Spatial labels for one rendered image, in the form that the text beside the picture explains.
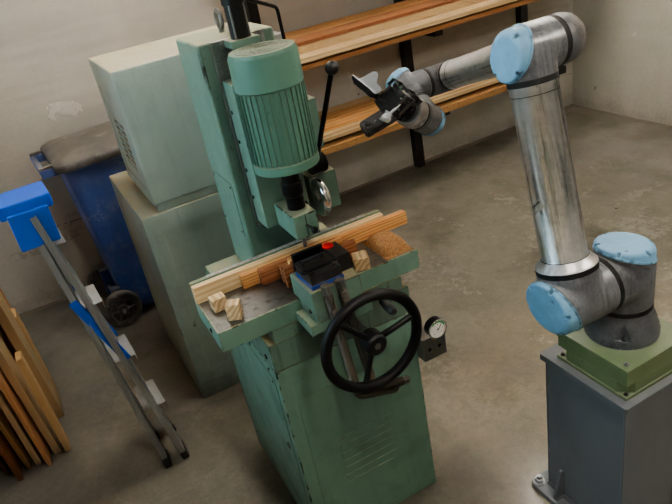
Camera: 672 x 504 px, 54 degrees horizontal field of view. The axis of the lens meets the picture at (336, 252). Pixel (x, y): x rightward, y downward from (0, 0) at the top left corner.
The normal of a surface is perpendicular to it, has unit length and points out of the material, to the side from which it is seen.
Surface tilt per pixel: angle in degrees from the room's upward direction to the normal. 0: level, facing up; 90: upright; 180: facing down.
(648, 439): 90
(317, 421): 90
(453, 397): 0
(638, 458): 90
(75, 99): 90
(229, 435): 0
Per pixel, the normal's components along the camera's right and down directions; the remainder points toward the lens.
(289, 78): 0.71, 0.22
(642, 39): -0.87, 0.36
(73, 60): 0.47, 0.35
